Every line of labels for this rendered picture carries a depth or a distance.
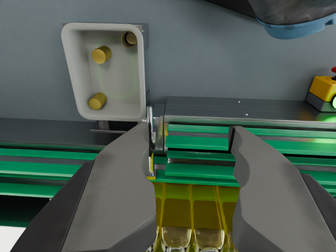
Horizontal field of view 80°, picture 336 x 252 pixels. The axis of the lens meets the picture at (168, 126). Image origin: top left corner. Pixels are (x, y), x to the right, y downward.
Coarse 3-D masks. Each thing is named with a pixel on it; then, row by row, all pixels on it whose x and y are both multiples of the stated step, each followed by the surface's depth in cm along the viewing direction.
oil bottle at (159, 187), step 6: (156, 186) 44; (162, 186) 44; (156, 192) 42; (162, 192) 43; (156, 198) 41; (162, 198) 42; (156, 204) 40; (162, 204) 41; (156, 210) 38; (156, 216) 37; (156, 222) 36; (156, 228) 35; (156, 234) 35; (156, 240) 35; (150, 246) 35; (156, 246) 36
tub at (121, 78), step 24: (72, 24) 41; (96, 24) 41; (120, 24) 41; (72, 48) 45; (120, 48) 50; (72, 72) 46; (96, 72) 53; (120, 72) 53; (120, 96) 56; (144, 96) 48; (120, 120) 52
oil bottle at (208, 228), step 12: (192, 192) 43; (204, 192) 42; (216, 192) 43; (192, 204) 40; (204, 204) 40; (216, 204) 40; (192, 216) 38; (204, 216) 38; (216, 216) 38; (192, 228) 37; (204, 228) 35; (216, 228) 35; (192, 240) 37; (204, 240) 34; (216, 240) 34
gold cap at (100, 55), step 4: (96, 48) 46; (100, 48) 46; (104, 48) 48; (108, 48) 49; (92, 52) 46; (96, 52) 46; (100, 52) 46; (104, 52) 46; (108, 52) 49; (92, 56) 47; (96, 56) 47; (100, 56) 47; (104, 56) 47; (108, 56) 49; (96, 60) 47; (100, 60) 47; (104, 60) 47
